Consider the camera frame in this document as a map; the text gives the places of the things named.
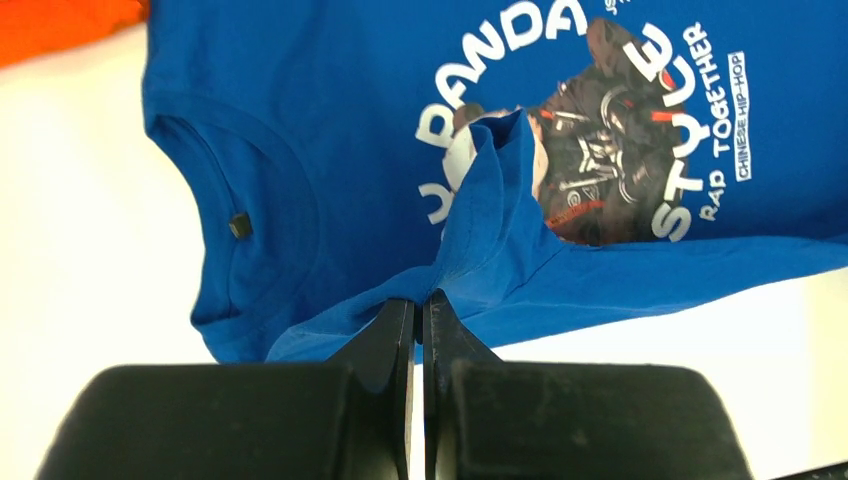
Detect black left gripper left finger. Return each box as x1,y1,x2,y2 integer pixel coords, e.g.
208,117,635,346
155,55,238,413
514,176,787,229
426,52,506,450
38,300,415,479

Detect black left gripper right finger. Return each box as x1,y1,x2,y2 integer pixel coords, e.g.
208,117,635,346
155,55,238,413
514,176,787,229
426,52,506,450
422,292,751,479

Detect blue panda print t-shirt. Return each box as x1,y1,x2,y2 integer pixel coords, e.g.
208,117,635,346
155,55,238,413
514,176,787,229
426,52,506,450
142,1,847,363

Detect folded orange t-shirt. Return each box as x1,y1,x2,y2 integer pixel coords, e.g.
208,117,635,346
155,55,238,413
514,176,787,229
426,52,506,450
1,0,150,68

